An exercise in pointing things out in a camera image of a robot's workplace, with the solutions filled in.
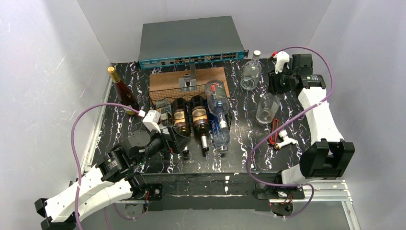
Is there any amber wine bottle gold cap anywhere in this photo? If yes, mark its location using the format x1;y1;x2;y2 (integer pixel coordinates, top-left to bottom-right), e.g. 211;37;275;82
107;66;140;111

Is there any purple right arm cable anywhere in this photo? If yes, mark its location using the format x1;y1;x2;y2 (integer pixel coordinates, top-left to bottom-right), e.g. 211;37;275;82
246;46;335;219

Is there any white plastic faucet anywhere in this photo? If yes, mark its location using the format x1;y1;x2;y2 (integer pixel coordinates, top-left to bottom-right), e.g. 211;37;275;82
274;130;298;150

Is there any dark bottle with black cap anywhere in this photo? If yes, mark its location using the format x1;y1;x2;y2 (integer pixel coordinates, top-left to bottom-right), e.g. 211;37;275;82
190;95;210;153

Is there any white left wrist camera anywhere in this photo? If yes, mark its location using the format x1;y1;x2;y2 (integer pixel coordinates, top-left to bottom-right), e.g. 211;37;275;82
138;110;161;133

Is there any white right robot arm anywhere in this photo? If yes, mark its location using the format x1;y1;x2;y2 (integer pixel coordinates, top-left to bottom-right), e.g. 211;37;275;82
268;51;355;184

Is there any clear embossed bottle in rack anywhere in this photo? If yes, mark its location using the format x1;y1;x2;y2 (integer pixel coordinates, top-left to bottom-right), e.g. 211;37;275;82
156;99;172;127

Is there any black wire wine rack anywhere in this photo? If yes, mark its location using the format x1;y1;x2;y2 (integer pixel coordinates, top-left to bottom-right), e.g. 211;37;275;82
149;85;231;136

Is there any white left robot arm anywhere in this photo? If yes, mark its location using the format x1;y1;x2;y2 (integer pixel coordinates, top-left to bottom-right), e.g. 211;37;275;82
34;127;191;230

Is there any clear bottle with white cap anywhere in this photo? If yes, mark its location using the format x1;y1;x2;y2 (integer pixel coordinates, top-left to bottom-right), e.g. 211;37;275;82
240;50;262;91

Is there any dark green wine bottle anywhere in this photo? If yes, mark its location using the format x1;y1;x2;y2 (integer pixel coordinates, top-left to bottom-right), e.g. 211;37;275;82
173;98;191;137

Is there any clear bottle with cork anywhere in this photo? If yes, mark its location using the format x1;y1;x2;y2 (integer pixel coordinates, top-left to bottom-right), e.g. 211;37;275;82
256;92;280;125

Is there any wooden board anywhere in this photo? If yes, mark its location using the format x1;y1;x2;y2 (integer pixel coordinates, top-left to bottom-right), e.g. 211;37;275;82
149;67;230;97

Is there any grey network switch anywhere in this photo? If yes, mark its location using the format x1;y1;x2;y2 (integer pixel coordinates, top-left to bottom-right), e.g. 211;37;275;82
137;16;248;69

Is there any grey metal bracket post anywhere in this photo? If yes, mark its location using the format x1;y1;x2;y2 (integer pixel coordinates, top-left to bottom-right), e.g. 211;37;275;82
179;63;197;92

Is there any red black utility knife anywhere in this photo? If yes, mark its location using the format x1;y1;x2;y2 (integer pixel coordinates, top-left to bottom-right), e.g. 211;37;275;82
268;118;279;146

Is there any clear bottle with dark label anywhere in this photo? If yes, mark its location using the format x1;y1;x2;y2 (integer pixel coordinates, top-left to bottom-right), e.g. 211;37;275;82
205;80;230;131

